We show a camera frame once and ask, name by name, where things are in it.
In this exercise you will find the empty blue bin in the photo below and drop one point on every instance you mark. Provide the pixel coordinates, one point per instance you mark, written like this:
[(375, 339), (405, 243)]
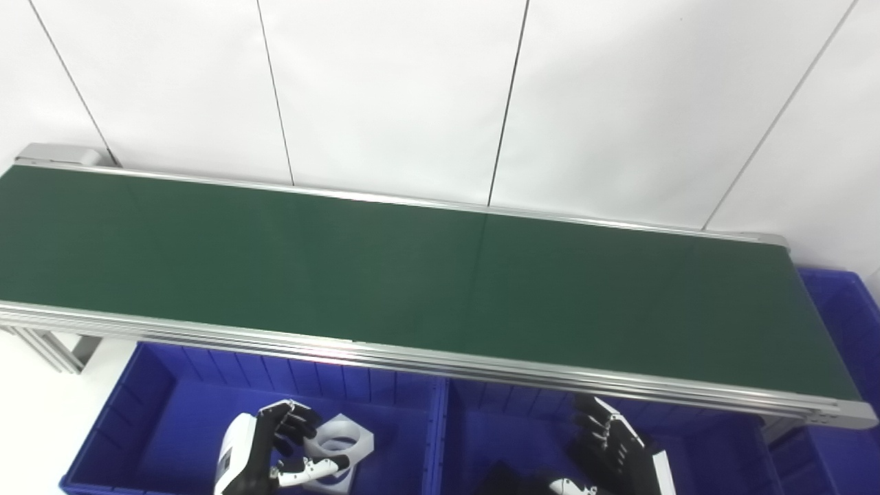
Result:
[(835, 316)]

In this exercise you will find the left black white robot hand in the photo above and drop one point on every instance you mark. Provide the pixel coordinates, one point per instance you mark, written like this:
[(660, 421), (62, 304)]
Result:
[(240, 454)]

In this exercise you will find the blue bin with black parts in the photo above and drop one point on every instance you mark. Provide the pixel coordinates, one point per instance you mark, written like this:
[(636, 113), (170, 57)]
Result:
[(509, 426)]

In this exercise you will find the green conveyor belt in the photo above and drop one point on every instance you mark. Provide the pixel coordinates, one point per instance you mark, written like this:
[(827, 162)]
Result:
[(412, 361), (426, 282)]

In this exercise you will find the aluminium conveyor leg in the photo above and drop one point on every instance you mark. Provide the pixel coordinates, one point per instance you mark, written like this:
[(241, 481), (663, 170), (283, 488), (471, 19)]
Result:
[(55, 347)]

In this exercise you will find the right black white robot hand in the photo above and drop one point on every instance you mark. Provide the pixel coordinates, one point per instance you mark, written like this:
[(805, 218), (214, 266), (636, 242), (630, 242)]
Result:
[(629, 460)]

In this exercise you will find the blue bin with white parts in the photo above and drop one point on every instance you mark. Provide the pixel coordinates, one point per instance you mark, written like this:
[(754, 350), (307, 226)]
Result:
[(172, 419)]

